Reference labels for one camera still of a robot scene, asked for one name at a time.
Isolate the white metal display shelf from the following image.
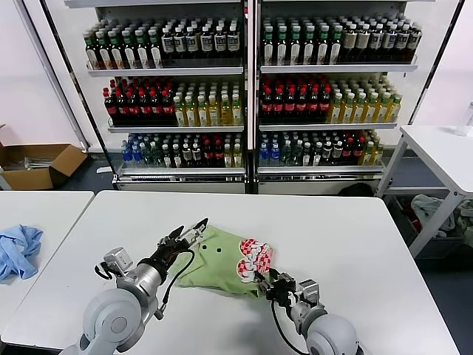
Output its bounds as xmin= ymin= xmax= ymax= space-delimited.
xmin=255 ymin=0 xmax=437 ymax=195
xmin=63 ymin=0 xmax=248 ymax=193

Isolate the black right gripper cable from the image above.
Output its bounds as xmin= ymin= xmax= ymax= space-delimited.
xmin=270 ymin=300 xmax=310 ymax=354

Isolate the light green polo shirt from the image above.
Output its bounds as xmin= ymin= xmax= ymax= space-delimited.
xmin=173 ymin=226 xmax=275 ymax=299

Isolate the grey metal rods bundle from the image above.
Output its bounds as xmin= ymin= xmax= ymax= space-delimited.
xmin=3 ymin=156 xmax=51 ymax=172

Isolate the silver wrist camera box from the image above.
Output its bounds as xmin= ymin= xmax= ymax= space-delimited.
xmin=297 ymin=280 xmax=320 ymax=307
xmin=102 ymin=247 xmax=134 ymax=275

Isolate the white side table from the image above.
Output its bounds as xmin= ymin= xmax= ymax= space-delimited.
xmin=375 ymin=124 xmax=473 ymax=260

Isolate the dark bottle green cap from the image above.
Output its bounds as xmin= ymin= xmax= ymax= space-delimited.
xmin=262 ymin=31 xmax=276 ymax=67
xmin=330 ymin=31 xmax=344 ymax=66
xmin=276 ymin=31 xmax=290 ymax=67
xmin=148 ymin=28 xmax=163 ymax=70
xmin=289 ymin=31 xmax=303 ymax=67
xmin=317 ymin=31 xmax=331 ymax=67
xmin=121 ymin=30 xmax=138 ymax=70
xmin=108 ymin=30 xmax=125 ymax=71
xmin=96 ymin=31 xmax=112 ymax=71
xmin=303 ymin=31 xmax=317 ymax=67
xmin=135 ymin=29 xmax=151 ymax=70
xmin=84 ymin=31 xmax=100 ymax=71

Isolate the yellow drink bottle white cap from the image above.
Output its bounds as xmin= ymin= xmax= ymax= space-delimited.
xmin=366 ymin=92 xmax=380 ymax=124
xmin=174 ymin=95 xmax=186 ymax=128
xmin=330 ymin=92 xmax=344 ymax=124
xmin=378 ymin=92 xmax=392 ymax=124
xmin=343 ymin=92 xmax=356 ymax=124
xmin=220 ymin=93 xmax=233 ymax=127
xmin=184 ymin=95 xmax=197 ymax=128
xmin=354 ymin=92 xmax=368 ymax=124
xmin=231 ymin=93 xmax=245 ymax=126
xmin=208 ymin=94 xmax=221 ymax=127
xmin=196 ymin=94 xmax=209 ymax=128
xmin=389 ymin=93 xmax=404 ymax=123

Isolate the open brown cardboard box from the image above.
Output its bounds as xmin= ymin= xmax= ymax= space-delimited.
xmin=0 ymin=124 xmax=89 ymax=190

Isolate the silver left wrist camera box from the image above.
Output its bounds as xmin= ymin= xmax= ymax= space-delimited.
xmin=102 ymin=247 xmax=134 ymax=275

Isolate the translucent white container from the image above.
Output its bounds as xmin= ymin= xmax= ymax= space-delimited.
xmin=455 ymin=101 xmax=473 ymax=138

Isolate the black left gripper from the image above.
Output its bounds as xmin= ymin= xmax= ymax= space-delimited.
xmin=149 ymin=217 xmax=209 ymax=269

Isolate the tan label bottle white cap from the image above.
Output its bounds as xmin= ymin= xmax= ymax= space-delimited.
xmin=356 ymin=25 xmax=371 ymax=63
xmin=343 ymin=26 xmax=358 ymax=64

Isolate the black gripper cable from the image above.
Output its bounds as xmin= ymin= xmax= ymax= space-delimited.
xmin=160 ymin=250 xmax=196 ymax=310
xmin=270 ymin=300 xmax=310 ymax=354

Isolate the black diagonal frame pole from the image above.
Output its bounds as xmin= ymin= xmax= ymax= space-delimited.
xmin=41 ymin=0 xmax=118 ymax=181
xmin=407 ymin=0 xmax=471 ymax=126

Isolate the dark label bottle white cap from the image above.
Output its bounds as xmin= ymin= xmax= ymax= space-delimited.
xmin=226 ymin=22 xmax=241 ymax=58
xmin=199 ymin=24 xmax=214 ymax=59
xmin=161 ymin=26 xmax=176 ymax=60
xmin=173 ymin=25 xmax=187 ymax=60
xmin=383 ymin=24 xmax=397 ymax=61
xmin=213 ymin=23 xmax=228 ymax=58
xmin=409 ymin=22 xmax=424 ymax=60
xmin=396 ymin=23 xmax=410 ymax=61
xmin=185 ymin=24 xmax=199 ymax=59
xmin=370 ymin=24 xmax=384 ymax=62

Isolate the black left camera cable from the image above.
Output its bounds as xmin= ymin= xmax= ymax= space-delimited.
xmin=93 ymin=261 xmax=112 ymax=281

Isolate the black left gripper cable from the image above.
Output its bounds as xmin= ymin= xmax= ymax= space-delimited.
xmin=160 ymin=250 xmax=196 ymax=310

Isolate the dark grey storage crate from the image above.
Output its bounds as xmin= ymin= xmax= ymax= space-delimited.
xmin=386 ymin=194 xmax=473 ymax=260

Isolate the crumpled light blue garment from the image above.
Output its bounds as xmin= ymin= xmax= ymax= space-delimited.
xmin=0 ymin=223 xmax=44 ymax=284

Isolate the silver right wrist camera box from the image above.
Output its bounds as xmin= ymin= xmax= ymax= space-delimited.
xmin=297 ymin=280 xmax=320 ymax=307

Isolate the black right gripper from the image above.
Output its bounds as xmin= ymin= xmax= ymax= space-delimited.
xmin=257 ymin=268 xmax=299 ymax=307

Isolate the crumpled grey green garment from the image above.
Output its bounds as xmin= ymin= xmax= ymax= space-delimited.
xmin=457 ymin=199 xmax=473 ymax=247

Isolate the black bag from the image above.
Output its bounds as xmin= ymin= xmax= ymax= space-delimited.
xmin=338 ymin=183 xmax=374 ymax=197

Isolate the crumpled red garment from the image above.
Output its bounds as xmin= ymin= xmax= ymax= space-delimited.
xmin=405 ymin=210 xmax=421 ymax=232

